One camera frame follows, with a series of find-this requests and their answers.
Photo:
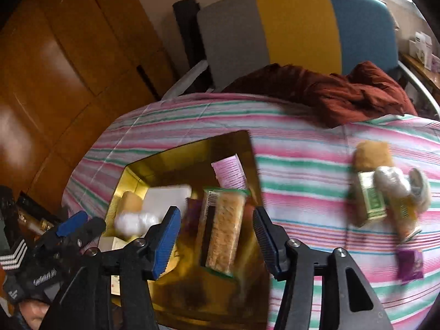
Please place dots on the yellow label snack packet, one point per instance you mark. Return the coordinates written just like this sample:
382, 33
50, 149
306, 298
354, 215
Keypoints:
405, 220

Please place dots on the white plastic bundle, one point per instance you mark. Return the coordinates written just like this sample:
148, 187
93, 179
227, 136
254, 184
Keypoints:
132, 222
392, 180

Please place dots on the white cardboard box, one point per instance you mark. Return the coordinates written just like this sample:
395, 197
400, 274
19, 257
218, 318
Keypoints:
166, 197

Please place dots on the pink printed tube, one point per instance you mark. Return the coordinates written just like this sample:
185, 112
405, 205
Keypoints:
228, 173

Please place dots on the light metal bed rail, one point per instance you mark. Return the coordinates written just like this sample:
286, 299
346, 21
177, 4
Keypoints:
185, 79
417, 86

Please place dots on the brown cake piece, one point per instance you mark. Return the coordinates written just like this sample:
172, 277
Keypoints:
373, 156

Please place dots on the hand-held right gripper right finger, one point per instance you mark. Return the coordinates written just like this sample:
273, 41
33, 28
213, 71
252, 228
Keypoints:
266, 244

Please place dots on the dark red cloth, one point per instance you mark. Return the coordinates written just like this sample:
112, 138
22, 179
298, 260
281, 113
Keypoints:
343, 92

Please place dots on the person's left hand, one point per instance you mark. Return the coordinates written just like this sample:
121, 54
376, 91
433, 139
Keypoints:
31, 315

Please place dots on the small purple carton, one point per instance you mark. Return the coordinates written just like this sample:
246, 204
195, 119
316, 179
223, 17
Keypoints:
433, 62

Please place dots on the white printed carton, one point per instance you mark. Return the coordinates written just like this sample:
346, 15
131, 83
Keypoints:
421, 46

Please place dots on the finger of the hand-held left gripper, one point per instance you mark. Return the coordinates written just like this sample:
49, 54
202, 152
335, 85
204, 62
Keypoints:
91, 232
70, 225

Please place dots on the round metal tin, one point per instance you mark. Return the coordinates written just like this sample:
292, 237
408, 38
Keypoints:
421, 187

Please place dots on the clear rice crisp packet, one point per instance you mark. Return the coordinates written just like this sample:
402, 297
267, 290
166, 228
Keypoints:
223, 233

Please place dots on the green white small box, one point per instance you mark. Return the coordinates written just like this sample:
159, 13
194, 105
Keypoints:
371, 202

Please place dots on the grey yellow blue headboard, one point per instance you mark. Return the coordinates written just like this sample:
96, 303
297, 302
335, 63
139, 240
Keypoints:
295, 27

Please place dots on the gold metal tin tray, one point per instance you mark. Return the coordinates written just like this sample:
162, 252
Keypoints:
154, 172

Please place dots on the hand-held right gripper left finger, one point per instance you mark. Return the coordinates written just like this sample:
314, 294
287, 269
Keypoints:
167, 244

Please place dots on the wooden wardrobe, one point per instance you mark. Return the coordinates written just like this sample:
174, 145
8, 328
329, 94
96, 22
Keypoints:
68, 58

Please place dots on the purple snack packet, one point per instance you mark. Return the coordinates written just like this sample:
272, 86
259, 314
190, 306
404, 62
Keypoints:
410, 264

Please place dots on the striped pink green sheet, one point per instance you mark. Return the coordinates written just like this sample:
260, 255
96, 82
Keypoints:
309, 178

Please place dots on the wooden side shelf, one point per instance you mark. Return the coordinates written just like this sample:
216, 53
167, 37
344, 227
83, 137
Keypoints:
422, 74

